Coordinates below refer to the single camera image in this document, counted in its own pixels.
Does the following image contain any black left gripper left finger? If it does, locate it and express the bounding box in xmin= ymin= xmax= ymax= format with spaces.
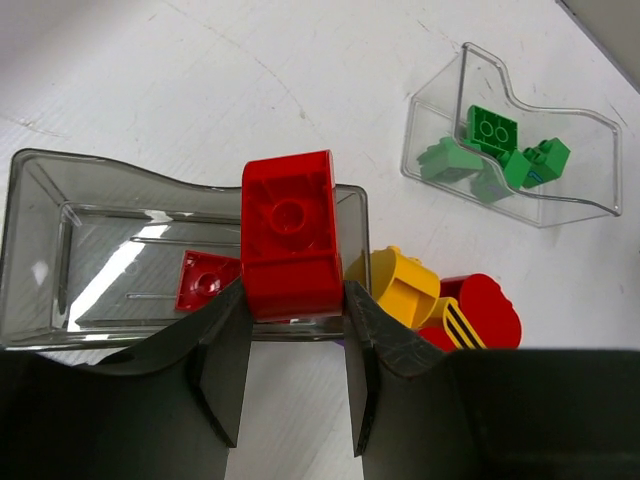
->
xmin=1 ymin=281 xmax=253 ymax=479

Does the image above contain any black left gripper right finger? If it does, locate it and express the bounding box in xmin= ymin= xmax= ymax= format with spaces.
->
xmin=343 ymin=281 xmax=639 ymax=479

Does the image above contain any yellow striped lego brick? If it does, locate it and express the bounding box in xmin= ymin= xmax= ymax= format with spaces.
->
xmin=442 ymin=297 xmax=486 ymax=350

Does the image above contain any red round lego piece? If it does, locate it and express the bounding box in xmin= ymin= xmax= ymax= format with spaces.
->
xmin=418 ymin=273 xmax=522 ymax=352

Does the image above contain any red arched lego brick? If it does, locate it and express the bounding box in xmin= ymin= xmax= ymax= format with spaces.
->
xmin=241 ymin=150 xmax=343 ymax=323

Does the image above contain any small green lego brick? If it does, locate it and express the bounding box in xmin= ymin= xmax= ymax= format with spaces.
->
xmin=499 ymin=137 xmax=571 ymax=189

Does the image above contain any green printed lego brick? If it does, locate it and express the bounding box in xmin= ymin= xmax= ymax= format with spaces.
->
xmin=466 ymin=105 xmax=518 ymax=158

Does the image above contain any purple orange lego piece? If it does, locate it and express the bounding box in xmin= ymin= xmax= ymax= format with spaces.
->
xmin=344 ymin=246 xmax=441 ymax=330

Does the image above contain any grey transparent container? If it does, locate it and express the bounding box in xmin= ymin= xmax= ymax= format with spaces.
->
xmin=1 ymin=149 xmax=370 ymax=350

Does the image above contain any green sloped lego brick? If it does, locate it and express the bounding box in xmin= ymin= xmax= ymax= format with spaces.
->
xmin=417 ymin=137 xmax=484 ymax=184

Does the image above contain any clear transparent container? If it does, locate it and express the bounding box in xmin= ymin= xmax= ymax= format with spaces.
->
xmin=400 ymin=42 xmax=623 ymax=228

